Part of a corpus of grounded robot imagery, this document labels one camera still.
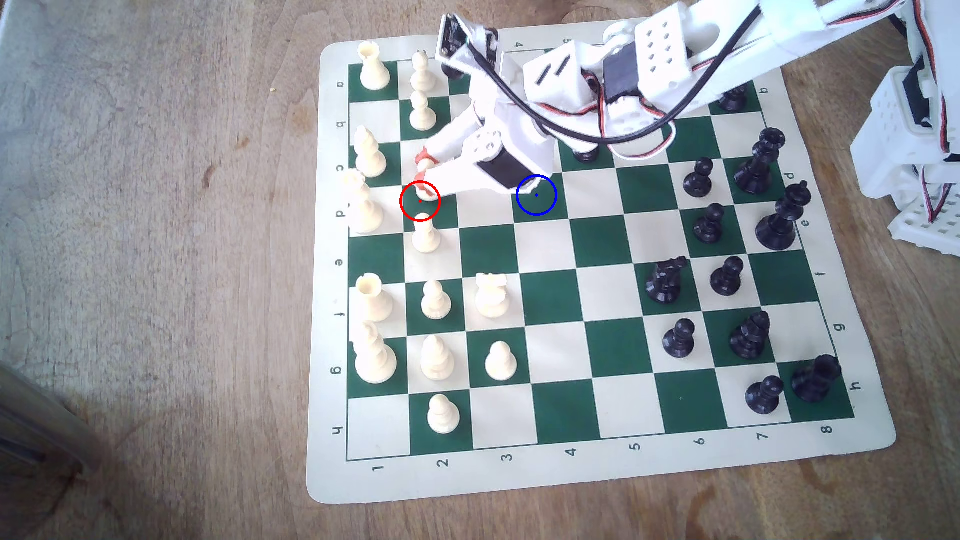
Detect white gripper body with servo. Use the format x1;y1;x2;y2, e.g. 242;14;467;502
450;99;561;198

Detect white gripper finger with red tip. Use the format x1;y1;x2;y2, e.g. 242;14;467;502
415;104;493;171
414;131;503;198

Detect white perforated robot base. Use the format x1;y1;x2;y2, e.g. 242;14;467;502
849;66;960;258

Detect white bishop chess piece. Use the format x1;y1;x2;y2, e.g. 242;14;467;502
353;125;388;179
420;334;456;382

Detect white rook chess piece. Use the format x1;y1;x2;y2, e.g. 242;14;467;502
357;40;392;92
354;273;394;324

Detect white knight chess piece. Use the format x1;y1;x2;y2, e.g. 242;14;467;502
475;273;511;320

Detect green and white chess mat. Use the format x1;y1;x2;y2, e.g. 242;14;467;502
306;9;897;505

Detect black queen chess piece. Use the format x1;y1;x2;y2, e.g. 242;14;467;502
733;127;787;195

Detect black king chess piece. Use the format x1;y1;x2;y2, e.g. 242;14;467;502
755;180;812;252

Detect black bishop chess piece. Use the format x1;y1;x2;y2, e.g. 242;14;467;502
729;310;771;360

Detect black rook chess piece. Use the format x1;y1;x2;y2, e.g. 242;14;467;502
791;354;843;404

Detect white queen left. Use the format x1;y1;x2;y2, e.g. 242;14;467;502
342;168;385;235

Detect grey metal object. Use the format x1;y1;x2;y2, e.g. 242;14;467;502
0;362;102;481

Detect black camera cable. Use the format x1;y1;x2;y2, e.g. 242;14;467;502
465;3;766;144

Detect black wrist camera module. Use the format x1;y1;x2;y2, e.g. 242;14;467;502
438;13;501;81

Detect red white black servo wires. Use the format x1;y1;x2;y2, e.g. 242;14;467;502
525;56;702;161

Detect red black base wires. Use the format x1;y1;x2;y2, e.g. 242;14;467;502
918;161;952;226

